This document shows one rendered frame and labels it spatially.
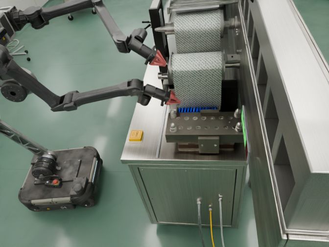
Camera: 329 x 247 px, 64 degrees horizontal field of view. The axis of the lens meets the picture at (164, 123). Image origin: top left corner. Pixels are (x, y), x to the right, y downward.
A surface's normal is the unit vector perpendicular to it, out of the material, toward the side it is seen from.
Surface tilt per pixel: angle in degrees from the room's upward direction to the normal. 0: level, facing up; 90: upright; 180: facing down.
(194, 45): 92
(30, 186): 0
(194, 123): 0
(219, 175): 90
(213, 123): 0
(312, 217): 90
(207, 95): 90
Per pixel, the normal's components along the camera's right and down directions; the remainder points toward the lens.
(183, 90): -0.11, 0.72
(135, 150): -0.14, -0.70
